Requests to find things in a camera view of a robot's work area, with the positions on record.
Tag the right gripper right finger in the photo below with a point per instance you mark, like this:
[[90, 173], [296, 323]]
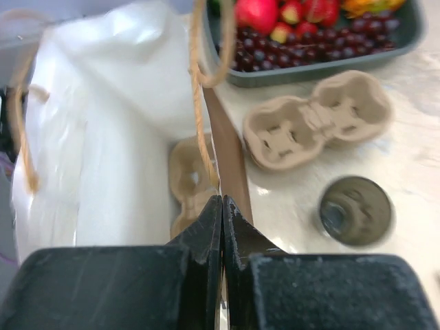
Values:
[[268, 288]]

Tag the black fruit tray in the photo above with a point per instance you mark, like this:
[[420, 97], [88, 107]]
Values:
[[407, 37]]

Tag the purple grapes bunch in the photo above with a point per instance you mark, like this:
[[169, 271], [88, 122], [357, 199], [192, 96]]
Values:
[[307, 45]]

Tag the small red fruits cluster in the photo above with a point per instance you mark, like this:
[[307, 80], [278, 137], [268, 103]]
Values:
[[302, 21]]

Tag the brown paper bag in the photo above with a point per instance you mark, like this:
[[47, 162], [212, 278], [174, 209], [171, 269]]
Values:
[[96, 106]]

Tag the red apple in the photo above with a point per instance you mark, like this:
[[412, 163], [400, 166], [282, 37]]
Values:
[[260, 15]]

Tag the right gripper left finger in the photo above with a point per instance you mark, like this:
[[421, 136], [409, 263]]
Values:
[[171, 286]]

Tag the cardboard cup carrier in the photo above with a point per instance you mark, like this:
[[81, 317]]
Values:
[[189, 183], [343, 110]]

